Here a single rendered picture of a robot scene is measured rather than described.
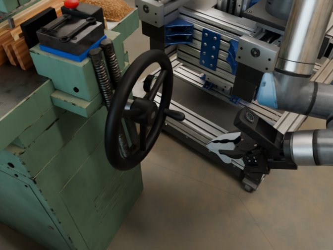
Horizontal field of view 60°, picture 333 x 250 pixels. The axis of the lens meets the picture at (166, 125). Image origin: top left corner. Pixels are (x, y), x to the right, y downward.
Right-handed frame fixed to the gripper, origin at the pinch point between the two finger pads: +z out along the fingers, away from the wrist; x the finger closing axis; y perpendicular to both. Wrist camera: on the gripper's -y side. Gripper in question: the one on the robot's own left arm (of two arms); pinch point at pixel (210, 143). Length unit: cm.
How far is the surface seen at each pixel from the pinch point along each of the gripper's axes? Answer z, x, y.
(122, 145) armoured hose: 18.8, -9.2, -9.0
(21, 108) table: 19.3, -22.7, -32.4
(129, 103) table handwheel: 10.2, -6.6, -19.5
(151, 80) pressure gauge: 24.5, 18.7, -11.3
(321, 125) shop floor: -2, 100, 84
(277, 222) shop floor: 8, 27, 77
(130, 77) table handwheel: 0.9, -10.8, -27.8
